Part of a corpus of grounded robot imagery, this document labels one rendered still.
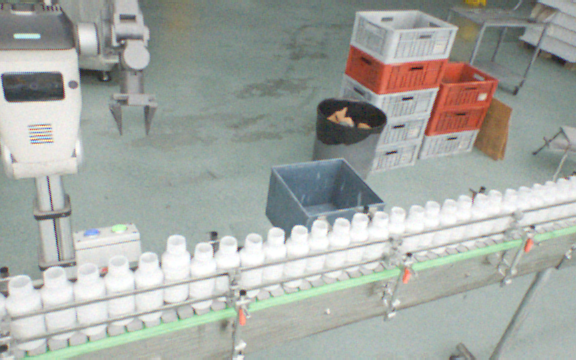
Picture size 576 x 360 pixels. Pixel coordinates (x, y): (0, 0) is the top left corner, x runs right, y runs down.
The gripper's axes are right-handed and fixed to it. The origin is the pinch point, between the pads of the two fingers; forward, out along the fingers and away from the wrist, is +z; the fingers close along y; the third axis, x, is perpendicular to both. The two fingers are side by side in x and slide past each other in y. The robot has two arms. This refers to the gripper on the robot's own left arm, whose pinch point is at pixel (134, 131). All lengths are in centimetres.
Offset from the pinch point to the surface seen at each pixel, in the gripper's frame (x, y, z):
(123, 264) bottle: -22.5, -7.4, 27.7
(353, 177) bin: 27, 85, 18
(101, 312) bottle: -22.3, -12.2, 37.3
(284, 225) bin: 28, 56, 34
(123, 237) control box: -11.2, -5.5, 24.3
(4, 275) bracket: -12.6, -29.4, 29.2
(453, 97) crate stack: 158, 270, -24
